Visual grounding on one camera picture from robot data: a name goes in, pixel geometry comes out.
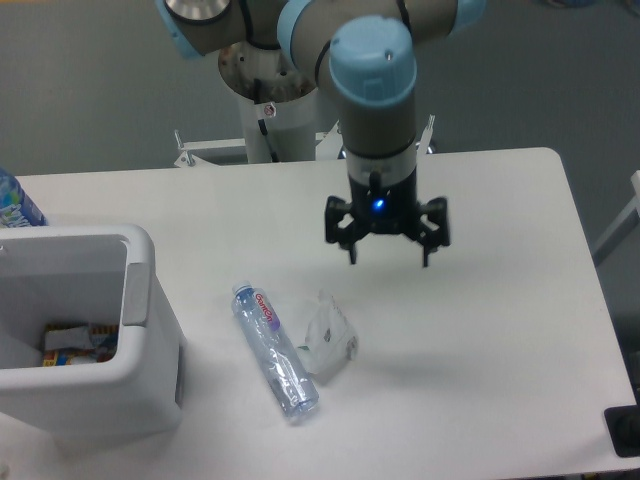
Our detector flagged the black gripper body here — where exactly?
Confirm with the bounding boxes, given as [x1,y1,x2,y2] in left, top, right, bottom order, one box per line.
[349,169,421,236]

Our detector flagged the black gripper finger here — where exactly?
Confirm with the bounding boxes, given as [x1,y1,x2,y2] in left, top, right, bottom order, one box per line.
[407,197,451,268]
[324,196,371,265]

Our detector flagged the clear plastic bag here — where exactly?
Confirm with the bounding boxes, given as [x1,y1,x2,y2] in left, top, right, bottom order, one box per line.
[297,289,359,375]

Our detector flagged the clear plastic water bottle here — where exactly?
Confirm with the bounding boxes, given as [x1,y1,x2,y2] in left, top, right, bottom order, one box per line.
[231,281,319,419]

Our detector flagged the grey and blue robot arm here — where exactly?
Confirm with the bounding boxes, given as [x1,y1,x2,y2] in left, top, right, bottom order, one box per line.
[156,1,485,254]

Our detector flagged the white plastic trash can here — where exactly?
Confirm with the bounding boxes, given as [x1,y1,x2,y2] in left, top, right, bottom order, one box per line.
[1,225,186,436]

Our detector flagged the colourful wrappers in trash can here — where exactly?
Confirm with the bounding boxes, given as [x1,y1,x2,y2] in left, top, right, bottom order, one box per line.
[41,324,119,367]

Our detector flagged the black clamp at table edge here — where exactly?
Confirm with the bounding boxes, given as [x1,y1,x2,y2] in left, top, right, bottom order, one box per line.
[604,405,639,458]

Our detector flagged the blue labelled bottle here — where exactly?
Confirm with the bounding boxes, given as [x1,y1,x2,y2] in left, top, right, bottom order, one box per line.
[1,169,49,228]

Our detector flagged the black cable on pedestal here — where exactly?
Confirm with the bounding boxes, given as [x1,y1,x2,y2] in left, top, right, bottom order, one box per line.
[252,77,280,164]

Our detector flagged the white frame at right edge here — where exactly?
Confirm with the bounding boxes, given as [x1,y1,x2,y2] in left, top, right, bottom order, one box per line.
[591,171,639,268]

